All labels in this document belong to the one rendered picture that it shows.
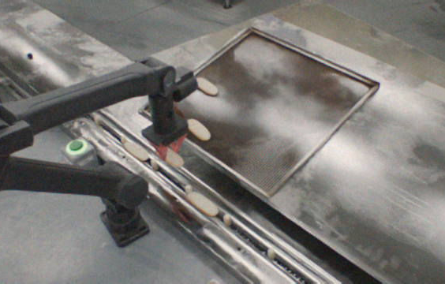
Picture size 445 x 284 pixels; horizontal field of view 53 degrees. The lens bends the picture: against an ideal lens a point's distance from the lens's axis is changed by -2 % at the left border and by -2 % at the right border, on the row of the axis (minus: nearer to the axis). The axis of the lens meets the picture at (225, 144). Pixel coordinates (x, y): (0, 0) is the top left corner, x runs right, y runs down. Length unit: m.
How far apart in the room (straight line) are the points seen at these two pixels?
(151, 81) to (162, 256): 0.42
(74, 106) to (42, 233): 0.46
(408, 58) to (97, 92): 1.28
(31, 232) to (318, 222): 0.71
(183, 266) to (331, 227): 0.35
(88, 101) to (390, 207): 0.71
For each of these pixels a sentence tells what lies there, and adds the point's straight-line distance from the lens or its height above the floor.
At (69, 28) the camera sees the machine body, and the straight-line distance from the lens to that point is 2.11.
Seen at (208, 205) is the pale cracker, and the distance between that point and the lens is 1.15.
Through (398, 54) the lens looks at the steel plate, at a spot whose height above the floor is 0.82.
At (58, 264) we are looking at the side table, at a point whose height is 0.82.
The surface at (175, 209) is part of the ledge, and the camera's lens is 1.14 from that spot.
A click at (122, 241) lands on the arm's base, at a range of 1.15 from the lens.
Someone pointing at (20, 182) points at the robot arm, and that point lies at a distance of 0.88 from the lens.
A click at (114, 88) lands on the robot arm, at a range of 0.92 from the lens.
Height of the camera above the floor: 1.73
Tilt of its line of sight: 42 degrees down
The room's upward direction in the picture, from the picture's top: 1 degrees counter-clockwise
